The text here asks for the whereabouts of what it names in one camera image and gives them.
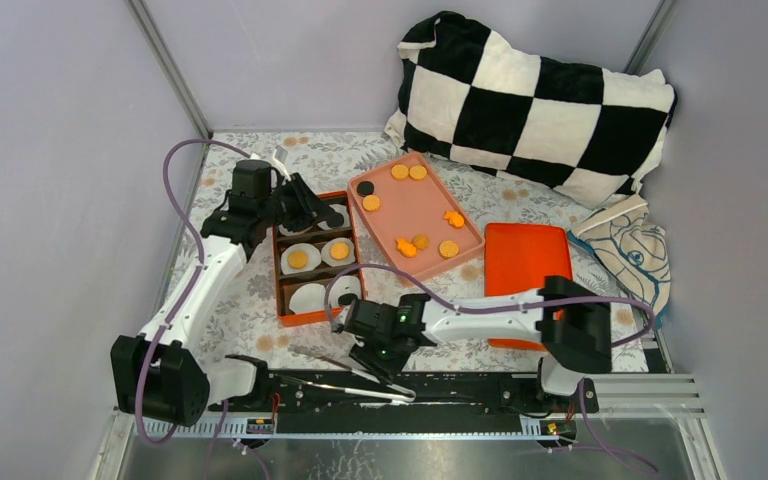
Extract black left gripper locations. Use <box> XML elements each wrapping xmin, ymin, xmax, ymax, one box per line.
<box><xmin>258</xmin><ymin>173</ymin><xmax>336</xmax><ymax>233</ymax></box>

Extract black sandwich cookie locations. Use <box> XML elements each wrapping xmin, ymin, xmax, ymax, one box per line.
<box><xmin>326</xmin><ymin>212</ymin><xmax>346</xmax><ymax>229</ymax></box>
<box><xmin>337</xmin><ymin>293</ymin><xmax>358</xmax><ymax>307</ymax></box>
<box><xmin>356</xmin><ymin>181</ymin><xmax>375</xmax><ymax>197</ymax></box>

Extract yellow round biscuit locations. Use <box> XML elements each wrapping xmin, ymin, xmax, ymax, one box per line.
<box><xmin>409</xmin><ymin>165</ymin><xmax>428</xmax><ymax>181</ymax></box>
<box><xmin>438</xmin><ymin>240</ymin><xmax>460</xmax><ymax>259</ymax></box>
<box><xmin>329</xmin><ymin>241</ymin><xmax>352</xmax><ymax>261</ymax></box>
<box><xmin>390</xmin><ymin>164</ymin><xmax>410</xmax><ymax>180</ymax></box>
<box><xmin>362</xmin><ymin>194</ymin><xmax>381</xmax><ymax>212</ymax></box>
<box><xmin>287</xmin><ymin>250</ymin><xmax>309</xmax><ymax>270</ymax></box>

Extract orange cookie box with liners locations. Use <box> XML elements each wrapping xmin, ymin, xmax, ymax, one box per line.
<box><xmin>272</xmin><ymin>191</ymin><xmax>366</xmax><ymax>328</ymax></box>

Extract metal serving tongs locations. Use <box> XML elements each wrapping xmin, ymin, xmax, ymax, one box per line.
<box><xmin>275</xmin><ymin>346</ymin><xmax>417</xmax><ymax>405</ymax></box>

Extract pink cookie tray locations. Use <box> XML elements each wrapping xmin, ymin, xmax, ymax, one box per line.
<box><xmin>347</xmin><ymin>152</ymin><xmax>485</xmax><ymax>280</ymax></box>

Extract orange fish cookie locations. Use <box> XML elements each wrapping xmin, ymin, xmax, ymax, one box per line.
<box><xmin>396</xmin><ymin>238</ymin><xmax>418</xmax><ymax>258</ymax></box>
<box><xmin>443</xmin><ymin>210</ymin><xmax>466</xmax><ymax>229</ymax></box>

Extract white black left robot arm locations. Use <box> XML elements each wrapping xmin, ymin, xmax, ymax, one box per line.
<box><xmin>111</xmin><ymin>160</ymin><xmax>343</xmax><ymax>426</ymax></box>

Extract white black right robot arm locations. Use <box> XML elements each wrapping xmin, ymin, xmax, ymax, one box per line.
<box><xmin>336</xmin><ymin>276</ymin><xmax>612</xmax><ymax>412</ymax></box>

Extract white paper liner top left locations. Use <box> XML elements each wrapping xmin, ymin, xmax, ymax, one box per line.
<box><xmin>278</xmin><ymin>225</ymin><xmax>311</xmax><ymax>237</ymax></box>

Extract white paper liner top right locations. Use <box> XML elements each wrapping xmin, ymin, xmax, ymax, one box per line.
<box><xmin>318</xmin><ymin>204</ymin><xmax>351</xmax><ymax>231</ymax></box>

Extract white paper liner middle right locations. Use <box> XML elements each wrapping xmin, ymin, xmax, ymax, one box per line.
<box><xmin>321</xmin><ymin>237</ymin><xmax>356</xmax><ymax>267</ymax></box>

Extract floral tablecloth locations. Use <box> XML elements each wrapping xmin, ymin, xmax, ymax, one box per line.
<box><xmin>145</xmin><ymin>130</ymin><xmax>650</xmax><ymax>374</ymax></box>

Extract swirl butter cookie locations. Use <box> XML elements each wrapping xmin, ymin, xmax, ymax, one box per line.
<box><xmin>411</xmin><ymin>234</ymin><xmax>430</xmax><ymax>251</ymax></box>

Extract yellow round biscuit bottom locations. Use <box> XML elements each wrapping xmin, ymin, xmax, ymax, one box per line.
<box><xmin>438</xmin><ymin>240</ymin><xmax>460</xmax><ymax>259</ymax></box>

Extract orange box lid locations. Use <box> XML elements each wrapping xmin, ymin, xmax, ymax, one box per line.
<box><xmin>483</xmin><ymin>222</ymin><xmax>582</xmax><ymax>352</ymax></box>

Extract black white checkered pillow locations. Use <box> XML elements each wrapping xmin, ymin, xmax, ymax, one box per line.
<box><xmin>385</xmin><ymin>11</ymin><xmax>677</xmax><ymax>208</ymax></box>

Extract beige blue printed cloth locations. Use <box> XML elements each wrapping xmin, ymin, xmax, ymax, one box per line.
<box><xmin>567</xmin><ymin>195</ymin><xmax>671</xmax><ymax>325</ymax></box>

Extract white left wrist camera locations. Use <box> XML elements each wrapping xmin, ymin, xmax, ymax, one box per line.
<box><xmin>249</xmin><ymin>145</ymin><xmax>291</xmax><ymax>180</ymax></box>

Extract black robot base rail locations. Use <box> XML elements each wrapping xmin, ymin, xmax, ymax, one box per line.
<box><xmin>229</xmin><ymin>370</ymin><xmax>600</xmax><ymax>435</ymax></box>

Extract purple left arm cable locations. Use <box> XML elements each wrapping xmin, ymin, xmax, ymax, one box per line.
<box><xmin>133</xmin><ymin>139</ymin><xmax>273</xmax><ymax>480</ymax></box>

